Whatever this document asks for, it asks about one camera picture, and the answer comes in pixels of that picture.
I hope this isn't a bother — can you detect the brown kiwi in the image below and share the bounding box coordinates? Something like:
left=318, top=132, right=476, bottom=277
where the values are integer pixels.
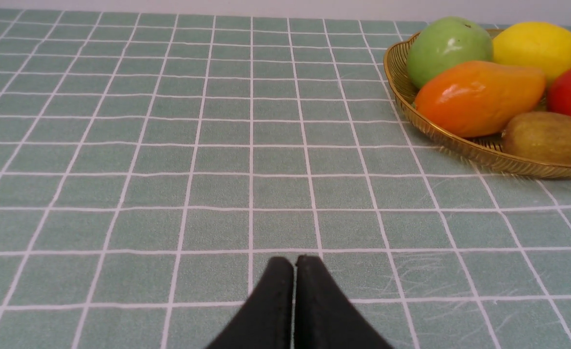
left=501, top=112, right=571, bottom=165

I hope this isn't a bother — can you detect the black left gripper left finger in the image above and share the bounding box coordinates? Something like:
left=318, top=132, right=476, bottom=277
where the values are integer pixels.
left=207, top=256, right=294, bottom=349

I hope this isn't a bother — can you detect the orange mango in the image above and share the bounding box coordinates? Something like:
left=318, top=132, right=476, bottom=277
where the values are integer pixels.
left=413, top=61, right=547, bottom=138

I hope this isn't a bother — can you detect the green checkered tablecloth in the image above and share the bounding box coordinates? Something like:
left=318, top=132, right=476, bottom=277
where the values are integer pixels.
left=0, top=9, right=571, bottom=349

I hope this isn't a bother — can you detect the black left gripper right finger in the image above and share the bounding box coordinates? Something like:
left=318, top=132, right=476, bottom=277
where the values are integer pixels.
left=294, top=255, right=392, bottom=349

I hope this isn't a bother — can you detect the yellow lemon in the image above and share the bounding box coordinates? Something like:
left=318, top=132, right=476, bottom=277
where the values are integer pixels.
left=493, top=21, right=571, bottom=85

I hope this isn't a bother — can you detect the gold wire fruit basket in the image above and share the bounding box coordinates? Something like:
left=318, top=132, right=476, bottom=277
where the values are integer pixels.
left=383, top=32, right=571, bottom=178

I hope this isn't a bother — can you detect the green apple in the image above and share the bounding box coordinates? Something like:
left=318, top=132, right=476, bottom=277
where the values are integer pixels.
left=407, top=16, right=493, bottom=89

